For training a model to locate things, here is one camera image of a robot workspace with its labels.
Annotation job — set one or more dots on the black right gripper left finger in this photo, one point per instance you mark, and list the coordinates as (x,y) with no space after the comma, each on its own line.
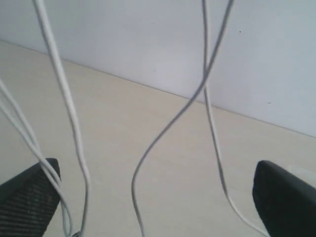
(28,202)

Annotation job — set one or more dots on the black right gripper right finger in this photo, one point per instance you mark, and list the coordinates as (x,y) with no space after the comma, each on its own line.
(285,203)

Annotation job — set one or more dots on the white wired earphones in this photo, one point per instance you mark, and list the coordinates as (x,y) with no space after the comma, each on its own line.
(27,133)

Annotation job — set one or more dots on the clear plastic storage case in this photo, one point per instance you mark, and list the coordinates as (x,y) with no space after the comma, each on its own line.
(305,175)

